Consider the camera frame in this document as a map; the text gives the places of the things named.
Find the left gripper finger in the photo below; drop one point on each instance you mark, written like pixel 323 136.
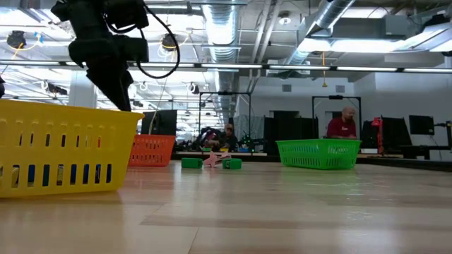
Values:
pixel 116 91

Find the green mini stapler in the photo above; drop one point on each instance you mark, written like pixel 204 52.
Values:
pixel 192 163
pixel 232 164

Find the pink staple remover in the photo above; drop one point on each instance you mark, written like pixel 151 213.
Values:
pixel 212 160

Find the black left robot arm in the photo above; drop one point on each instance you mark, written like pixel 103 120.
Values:
pixel 92 17

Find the white column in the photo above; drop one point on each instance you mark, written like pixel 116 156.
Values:
pixel 79 91

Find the large black monitor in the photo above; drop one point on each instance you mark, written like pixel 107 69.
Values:
pixel 159 123

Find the yellow plastic basket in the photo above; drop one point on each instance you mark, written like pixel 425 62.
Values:
pixel 70 141

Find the orange plastic basket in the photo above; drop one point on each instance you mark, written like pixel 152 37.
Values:
pixel 152 150

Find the person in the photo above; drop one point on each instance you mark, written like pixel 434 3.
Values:
pixel 340 128
pixel 229 139

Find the wooden background table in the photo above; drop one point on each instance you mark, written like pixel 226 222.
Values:
pixel 261 154

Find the black partition screens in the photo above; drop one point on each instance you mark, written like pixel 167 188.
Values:
pixel 289 128

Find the green plastic basket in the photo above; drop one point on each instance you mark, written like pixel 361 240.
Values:
pixel 318 153

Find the red stand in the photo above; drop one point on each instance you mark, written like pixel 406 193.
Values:
pixel 377 130

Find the black panel screens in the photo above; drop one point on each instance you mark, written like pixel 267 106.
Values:
pixel 395 134

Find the small black monitor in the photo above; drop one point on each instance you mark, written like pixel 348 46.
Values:
pixel 422 124

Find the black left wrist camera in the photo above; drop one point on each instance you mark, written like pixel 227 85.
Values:
pixel 134 49

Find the black ceiling camera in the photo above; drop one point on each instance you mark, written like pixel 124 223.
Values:
pixel 169 41
pixel 16 38

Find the black background rig frame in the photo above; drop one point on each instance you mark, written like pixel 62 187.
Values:
pixel 226 93
pixel 335 97

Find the long ceiling light rail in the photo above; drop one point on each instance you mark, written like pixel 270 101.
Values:
pixel 229 66

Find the silver round air duct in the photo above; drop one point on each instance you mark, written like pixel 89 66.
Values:
pixel 220 28

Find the silver slanted air duct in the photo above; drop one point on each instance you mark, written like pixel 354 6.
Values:
pixel 332 12

